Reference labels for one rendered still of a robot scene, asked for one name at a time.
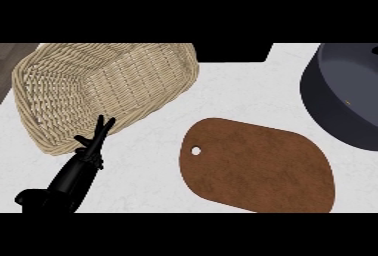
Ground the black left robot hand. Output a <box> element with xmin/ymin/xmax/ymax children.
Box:
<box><xmin>13</xmin><ymin>114</ymin><xmax>118</xmax><ymax>214</ymax></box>

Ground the brown wooden cutting board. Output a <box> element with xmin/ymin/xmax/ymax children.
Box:
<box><xmin>177</xmin><ymin>117</ymin><xmax>337</xmax><ymax>214</ymax></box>

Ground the dark grey pot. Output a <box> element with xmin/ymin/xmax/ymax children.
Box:
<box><xmin>298</xmin><ymin>43</ymin><xmax>378</xmax><ymax>152</ymax></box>

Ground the beige wicker basket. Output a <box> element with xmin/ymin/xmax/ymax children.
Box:
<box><xmin>10</xmin><ymin>43</ymin><xmax>201</xmax><ymax>157</ymax></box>

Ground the black appliance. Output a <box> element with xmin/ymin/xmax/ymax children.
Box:
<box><xmin>192</xmin><ymin>43</ymin><xmax>275</xmax><ymax>64</ymax></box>

